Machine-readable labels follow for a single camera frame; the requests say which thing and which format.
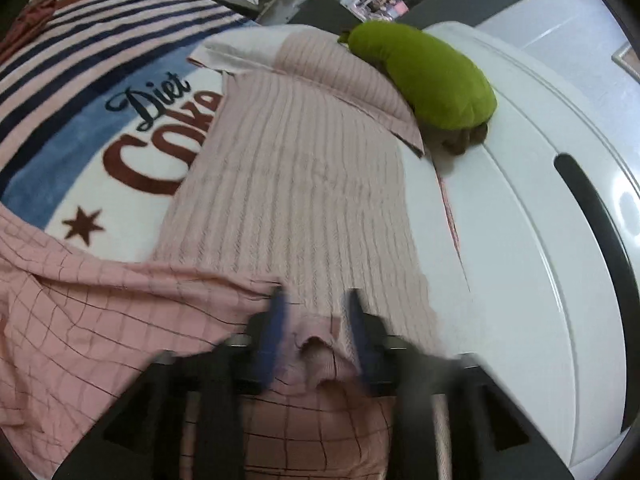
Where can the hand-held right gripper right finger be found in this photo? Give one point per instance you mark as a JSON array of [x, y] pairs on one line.
[[359, 332]]

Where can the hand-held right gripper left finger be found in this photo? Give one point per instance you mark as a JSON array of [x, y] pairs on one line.
[[272, 332]]

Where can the pink checked pants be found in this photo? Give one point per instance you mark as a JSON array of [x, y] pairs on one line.
[[100, 310]]

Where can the pink ribbed knit blanket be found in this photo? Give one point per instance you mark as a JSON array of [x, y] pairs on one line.
[[300, 185]]

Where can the white bed headboard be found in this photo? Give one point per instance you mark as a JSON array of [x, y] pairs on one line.
[[525, 210]]

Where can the green plush pillow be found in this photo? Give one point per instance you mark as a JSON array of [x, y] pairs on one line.
[[430, 75]]

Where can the striped printed blanket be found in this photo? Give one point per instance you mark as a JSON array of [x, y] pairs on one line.
[[75, 110]]

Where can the dark red cloth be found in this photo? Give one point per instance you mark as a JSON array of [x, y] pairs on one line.
[[27, 22]]

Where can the framed wall picture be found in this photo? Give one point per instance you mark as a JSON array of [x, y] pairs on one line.
[[629, 60]]

